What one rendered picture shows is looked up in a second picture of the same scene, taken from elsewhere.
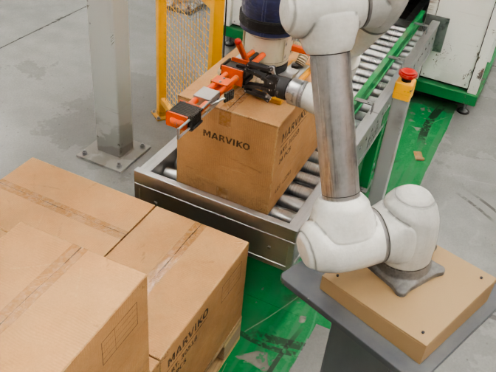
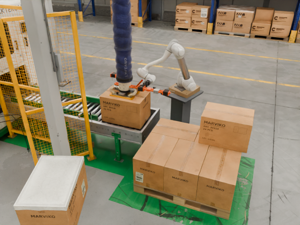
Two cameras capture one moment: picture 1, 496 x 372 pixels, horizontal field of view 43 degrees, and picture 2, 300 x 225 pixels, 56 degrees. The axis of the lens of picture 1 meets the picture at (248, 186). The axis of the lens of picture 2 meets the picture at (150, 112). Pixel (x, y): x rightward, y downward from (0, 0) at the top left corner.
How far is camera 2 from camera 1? 4.08 m
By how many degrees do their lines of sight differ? 73
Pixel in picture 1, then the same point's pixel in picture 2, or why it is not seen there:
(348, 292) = (190, 92)
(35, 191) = (151, 153)
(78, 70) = not seen: outside the picture
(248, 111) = (144, 94)
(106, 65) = (67, 150)
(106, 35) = (65, 139)
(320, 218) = (191, 81)
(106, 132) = not seen: hidden behind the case
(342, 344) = (184, 108)
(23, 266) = (213, 113)
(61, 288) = (216, 108)
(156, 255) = (170, 129)
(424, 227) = not seen: hidden behind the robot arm
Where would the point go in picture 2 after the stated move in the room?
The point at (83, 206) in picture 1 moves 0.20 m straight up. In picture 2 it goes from (155, 143) to (155, 130)
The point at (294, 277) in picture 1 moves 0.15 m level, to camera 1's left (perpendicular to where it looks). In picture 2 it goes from (185, 100) to (186, 105)
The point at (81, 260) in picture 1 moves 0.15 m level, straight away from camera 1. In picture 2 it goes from (208, 107) to (197, 110)
